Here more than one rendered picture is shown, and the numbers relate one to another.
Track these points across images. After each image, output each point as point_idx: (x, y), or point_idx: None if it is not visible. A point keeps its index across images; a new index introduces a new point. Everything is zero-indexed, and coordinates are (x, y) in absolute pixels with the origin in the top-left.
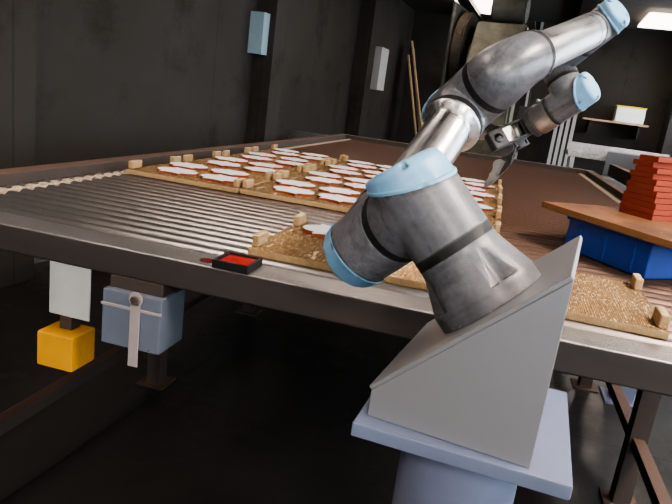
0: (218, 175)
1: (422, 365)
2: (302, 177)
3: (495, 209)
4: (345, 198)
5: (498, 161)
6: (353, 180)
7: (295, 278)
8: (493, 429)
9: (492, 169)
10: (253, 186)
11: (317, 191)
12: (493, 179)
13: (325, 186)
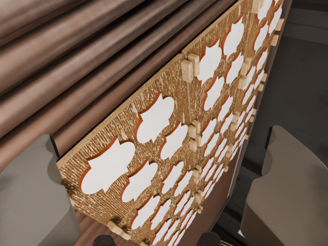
0: (266, 10)
1: None
2: (232, 100)
3: (132, 233)
4: (206, 69)
5: (37, 231)
6: (215, 136)
7: None
8: None
9: (48, 175)
10: (250, 16)
11: (221, 72)
12: (12, 160)
13: (220, 99)
